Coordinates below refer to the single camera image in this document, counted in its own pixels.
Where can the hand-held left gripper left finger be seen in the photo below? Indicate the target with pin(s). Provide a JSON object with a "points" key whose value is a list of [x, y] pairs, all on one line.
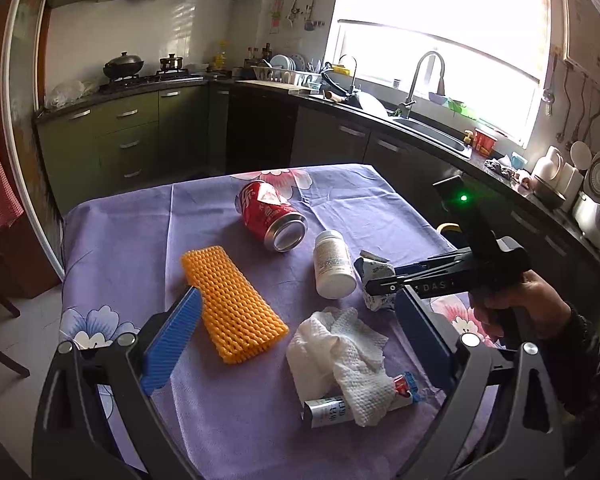
{"points": [[172, 340]]}

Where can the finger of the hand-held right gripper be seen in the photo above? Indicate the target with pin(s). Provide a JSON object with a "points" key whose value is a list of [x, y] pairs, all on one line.
{"points": [[430, 265], [415, 286]]}

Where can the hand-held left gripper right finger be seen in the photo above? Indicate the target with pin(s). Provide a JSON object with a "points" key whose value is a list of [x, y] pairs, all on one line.
{"points": [[422, 340]]}

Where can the yellow rimmed trash bin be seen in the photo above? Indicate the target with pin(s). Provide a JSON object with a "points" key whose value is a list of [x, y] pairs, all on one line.
{"points": [[450, 226]]}

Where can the white drink carton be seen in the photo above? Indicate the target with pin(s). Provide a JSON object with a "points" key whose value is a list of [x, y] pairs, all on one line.
{"points": [[375, 266]]}

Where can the person's right forearm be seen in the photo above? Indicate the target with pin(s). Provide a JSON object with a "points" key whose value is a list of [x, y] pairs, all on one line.
{"points": [[590, 370]]}

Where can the person's right hand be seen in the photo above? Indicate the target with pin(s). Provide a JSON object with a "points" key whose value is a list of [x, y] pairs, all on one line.
{"points": [[540, 295]]}

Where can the dark crumpled rag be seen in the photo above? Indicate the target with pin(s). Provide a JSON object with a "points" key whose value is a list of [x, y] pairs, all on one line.
{"points": [[497, 167]]}

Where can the orange foam net sleeve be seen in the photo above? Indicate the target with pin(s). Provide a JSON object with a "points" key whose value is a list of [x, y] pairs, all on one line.
{"points": [[230, 300]]}

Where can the dark metal bowl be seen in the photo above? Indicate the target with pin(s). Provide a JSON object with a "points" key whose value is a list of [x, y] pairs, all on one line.
{"points": [[549, 195]]}

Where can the light blue cup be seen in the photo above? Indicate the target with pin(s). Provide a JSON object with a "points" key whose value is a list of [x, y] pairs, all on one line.
{"points": [[518, 161]]}

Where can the white paper tissue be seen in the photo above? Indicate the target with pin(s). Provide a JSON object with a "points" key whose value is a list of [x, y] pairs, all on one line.
{"points": [[340, 360]]}

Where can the white plastic pill bottle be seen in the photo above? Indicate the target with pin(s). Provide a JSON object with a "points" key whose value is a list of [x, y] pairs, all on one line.
{"points": [[332, 265]]}

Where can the white pitcher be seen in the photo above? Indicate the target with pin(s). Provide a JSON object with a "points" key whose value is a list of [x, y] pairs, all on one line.
{"points": [[547, 165]]}

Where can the yellow pump dispenser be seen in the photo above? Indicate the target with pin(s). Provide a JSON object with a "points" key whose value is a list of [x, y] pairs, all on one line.
{"points": [[468, 136]]}

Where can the white square container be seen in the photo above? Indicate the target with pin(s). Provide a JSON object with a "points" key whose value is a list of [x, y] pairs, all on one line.
{"points": [[570, 185]]}

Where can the purple floral tablecloth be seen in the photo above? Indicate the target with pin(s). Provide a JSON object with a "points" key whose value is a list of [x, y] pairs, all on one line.
{"points": [[130, 240]]}

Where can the steel sink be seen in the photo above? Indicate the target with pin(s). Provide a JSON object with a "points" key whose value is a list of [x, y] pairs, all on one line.
{"points": [[430, 130]]}

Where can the white rice cooker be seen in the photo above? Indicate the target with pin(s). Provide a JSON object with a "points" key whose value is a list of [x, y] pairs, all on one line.
{"points": [[595, 220]]}

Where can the white toothpaste tube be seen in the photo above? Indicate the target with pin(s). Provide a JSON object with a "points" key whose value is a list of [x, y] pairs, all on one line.
{"points": [[325, 410]]}

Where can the green plastic basket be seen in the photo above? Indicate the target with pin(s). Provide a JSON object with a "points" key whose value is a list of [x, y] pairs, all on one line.
{"points": [[456, 107]]}

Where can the standing round plates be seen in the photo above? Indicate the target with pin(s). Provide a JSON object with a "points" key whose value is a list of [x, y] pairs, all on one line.
{"points": [[597, 172]]}

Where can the blue bowl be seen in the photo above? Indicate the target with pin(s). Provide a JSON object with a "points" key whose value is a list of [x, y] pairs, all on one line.
{"points": [[437, 96]]}

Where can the hanging ladles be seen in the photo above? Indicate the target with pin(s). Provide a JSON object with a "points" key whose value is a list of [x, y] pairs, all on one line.
{"points": [[567, 105]]}

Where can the crushed red soda can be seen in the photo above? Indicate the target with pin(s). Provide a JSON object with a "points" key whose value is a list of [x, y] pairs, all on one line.
{"points": [[265, 215]]}

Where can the dark base cabinets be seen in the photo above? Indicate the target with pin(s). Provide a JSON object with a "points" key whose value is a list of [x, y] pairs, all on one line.
{"points": [[330, 135]]}

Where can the white round plate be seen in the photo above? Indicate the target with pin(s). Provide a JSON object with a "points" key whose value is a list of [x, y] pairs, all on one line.
{"points": [[370, 104]]}

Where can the steel kitchen faucet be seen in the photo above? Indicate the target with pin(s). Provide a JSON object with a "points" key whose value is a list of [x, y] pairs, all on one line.
{"points": [[420, 67]]}

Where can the dark wooden chair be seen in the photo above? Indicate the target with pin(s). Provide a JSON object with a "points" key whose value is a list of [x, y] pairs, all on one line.
{"points": [[0, 300]]}

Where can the wooden rolling pin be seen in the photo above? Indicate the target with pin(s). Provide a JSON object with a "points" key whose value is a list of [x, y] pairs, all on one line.
{"points": [[334, 96]]}

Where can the thin curved faucet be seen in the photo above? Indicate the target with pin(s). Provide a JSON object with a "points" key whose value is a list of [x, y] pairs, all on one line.
{"points": [[352, 67]]}

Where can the green base cabinets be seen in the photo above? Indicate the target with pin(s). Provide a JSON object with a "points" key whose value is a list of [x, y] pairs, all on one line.
{"points": [[130, 135]]}

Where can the kitchen window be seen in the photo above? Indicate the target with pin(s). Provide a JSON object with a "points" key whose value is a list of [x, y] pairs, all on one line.
{"points": [[440, 15]]}

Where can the red checked apron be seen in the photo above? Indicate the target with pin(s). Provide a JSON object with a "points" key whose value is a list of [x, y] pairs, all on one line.
{"points": [[0, 185]]}

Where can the white dish rack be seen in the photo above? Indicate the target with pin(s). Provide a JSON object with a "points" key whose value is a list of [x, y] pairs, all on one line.
{"points": [[290, 76]]}

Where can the wooden cutting board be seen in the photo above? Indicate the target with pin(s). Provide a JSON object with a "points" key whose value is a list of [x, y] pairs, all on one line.
{"points": [[275, 86]]}

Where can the black gas stove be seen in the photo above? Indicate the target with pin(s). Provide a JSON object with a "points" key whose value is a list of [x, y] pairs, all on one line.
{"points": [[150, 80]]}

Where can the clear plastic bags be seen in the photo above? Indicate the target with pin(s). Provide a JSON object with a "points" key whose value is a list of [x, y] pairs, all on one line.
{"points": [[72, 96]]}

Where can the dark sauce bottles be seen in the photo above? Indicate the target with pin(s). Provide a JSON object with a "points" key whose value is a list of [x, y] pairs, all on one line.
{"points": [[260, 52]]}

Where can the hanging kitchen utensils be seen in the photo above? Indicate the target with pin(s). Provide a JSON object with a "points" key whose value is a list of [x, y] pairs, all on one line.
{"points": [[307, 15]]}

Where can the steel cooking pot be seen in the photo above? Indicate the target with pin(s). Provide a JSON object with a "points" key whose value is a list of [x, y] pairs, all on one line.
{"points": [[171, 63]]}

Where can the black wok with lid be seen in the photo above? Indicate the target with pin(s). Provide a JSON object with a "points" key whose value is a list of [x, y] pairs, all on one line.
{"points": [[123, 66]]}

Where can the yellow oil bottles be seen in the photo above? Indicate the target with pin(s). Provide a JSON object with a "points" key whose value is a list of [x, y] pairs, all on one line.
{"points": [[220, 57]]}

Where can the wall calendar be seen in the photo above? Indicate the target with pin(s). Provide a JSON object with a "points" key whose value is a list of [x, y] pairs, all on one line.
{"points": [[585, 25]]}

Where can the wall picture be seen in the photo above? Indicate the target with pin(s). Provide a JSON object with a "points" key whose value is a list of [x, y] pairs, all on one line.
{"points": [[276, 15]]}

